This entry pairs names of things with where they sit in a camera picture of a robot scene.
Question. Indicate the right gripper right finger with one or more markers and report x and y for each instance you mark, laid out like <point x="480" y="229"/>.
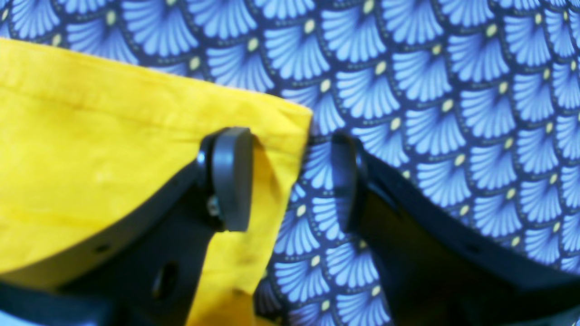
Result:
<point x="433" y="270"/>

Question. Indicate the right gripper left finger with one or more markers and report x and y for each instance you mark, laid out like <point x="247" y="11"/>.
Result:
<point x="143" y="270"/>

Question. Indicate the yellow T-shirt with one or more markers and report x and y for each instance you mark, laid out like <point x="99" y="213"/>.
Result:
<point x="85" y="140"/>

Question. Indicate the blue fan-patterned table cloth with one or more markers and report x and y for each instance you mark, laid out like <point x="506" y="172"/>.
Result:
<point x="476" y="102"/>

